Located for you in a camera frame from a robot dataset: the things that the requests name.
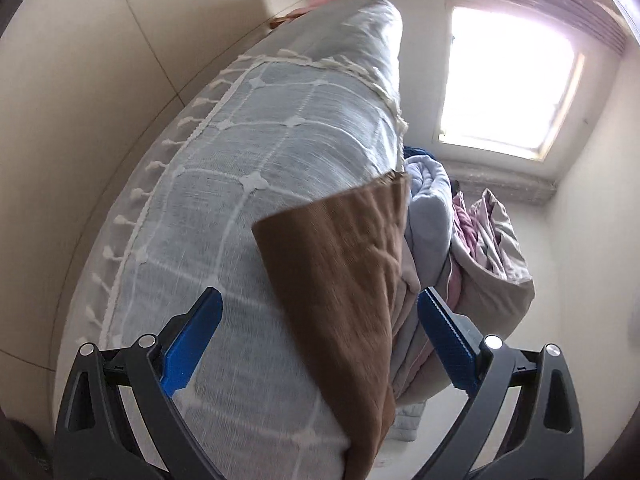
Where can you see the dark blue garment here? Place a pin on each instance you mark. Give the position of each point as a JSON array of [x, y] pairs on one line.
[[415, 152]]

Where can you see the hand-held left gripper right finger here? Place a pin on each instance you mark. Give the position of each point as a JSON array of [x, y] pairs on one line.
[[449, 340]]

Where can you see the beige grey blanket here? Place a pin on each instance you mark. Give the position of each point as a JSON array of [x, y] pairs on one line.
[[500, 292]]

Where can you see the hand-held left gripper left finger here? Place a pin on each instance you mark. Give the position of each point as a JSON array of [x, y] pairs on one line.
[[194, 337]]

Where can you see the brown garment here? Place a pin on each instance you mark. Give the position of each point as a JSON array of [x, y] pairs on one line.
[[330, 290]]

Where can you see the window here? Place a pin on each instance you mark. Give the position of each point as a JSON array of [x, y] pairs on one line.
[[505, 75]]

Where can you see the grey checked sofa cover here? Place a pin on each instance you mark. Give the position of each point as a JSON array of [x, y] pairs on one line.
[[260, 150]]

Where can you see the patterned curtain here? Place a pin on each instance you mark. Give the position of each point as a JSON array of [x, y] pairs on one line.
[[550, 5]]

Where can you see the pink garment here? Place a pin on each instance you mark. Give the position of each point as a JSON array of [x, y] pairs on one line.
[[463, 225]]

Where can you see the grey quilted mat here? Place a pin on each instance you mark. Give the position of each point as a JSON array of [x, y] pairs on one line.
[[407, 422]]

